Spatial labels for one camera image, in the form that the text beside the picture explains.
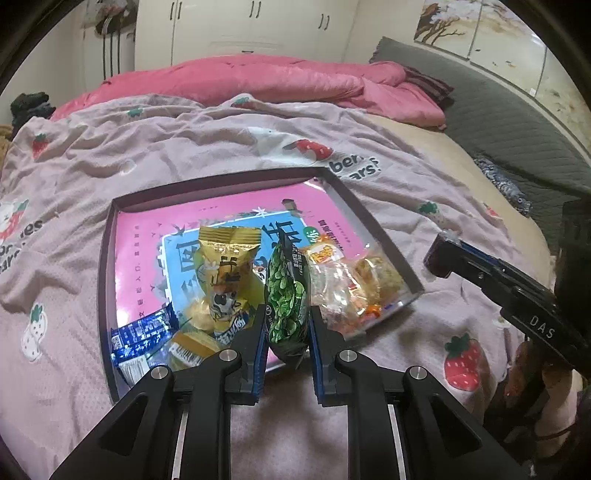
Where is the beige bed sheet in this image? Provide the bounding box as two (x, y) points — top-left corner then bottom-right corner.
(369, 113), (555, 259)

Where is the tree wall painting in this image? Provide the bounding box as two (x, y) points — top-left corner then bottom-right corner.
(413, 0), (591, 153)

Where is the black green snack packet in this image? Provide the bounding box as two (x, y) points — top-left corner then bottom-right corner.
(263, 235), (311, 370)

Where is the cream wardrobe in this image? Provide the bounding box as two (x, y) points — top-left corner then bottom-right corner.
(136, 0), (384, 65)

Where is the orange rice cracker packet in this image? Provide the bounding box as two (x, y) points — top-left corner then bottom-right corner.
(299, 235), (384, 339)

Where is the dark shallow cardboard box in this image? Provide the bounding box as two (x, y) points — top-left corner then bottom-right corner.
(97, 167), (424, 402)

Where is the purple printed blanket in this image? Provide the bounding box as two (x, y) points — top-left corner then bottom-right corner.
(0, 95), (555, 480)

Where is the dark clothes pile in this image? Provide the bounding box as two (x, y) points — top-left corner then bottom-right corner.
(10, 91), (56, 130)

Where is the green yellow snack packet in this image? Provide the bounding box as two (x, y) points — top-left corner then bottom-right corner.
(185, 265), (273, 334)

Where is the yellow cartoon snack packet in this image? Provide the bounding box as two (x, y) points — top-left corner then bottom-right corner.
(196, 225), (265, 344)

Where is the dark blue patterned cloth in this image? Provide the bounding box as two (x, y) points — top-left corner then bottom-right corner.
(473, 157), (536, 217)

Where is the clear bag of crumbly pastry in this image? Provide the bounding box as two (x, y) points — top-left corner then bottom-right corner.
(344, 249), (408, 315)

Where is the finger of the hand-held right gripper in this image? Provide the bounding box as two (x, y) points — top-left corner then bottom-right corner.
(424, 232), (513, 308)
(455, 236), (557, 301)

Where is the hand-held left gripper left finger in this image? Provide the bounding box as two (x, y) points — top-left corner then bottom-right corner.
(48, 307), (271, 480)

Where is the dark striped pillow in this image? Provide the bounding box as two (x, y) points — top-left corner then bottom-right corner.
(404, 66), (455, 112)

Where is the blue snack packet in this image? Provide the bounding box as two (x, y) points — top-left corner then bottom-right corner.
(110, 305), (178, 386)

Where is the pink book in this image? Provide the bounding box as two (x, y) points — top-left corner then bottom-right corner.
(111, 178), (416, 370)

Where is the small clear yellow cake packet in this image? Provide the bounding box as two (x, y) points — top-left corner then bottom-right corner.
(166, 330), (220, 372)

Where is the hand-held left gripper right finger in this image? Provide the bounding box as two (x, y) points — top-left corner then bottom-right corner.
(307, 305), (527, 480)

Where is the pink quilt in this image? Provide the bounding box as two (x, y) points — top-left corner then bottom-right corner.
(48, 54), (448, 131)

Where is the person's right hand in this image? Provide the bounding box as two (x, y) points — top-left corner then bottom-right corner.
(508, 342), (585, 444)

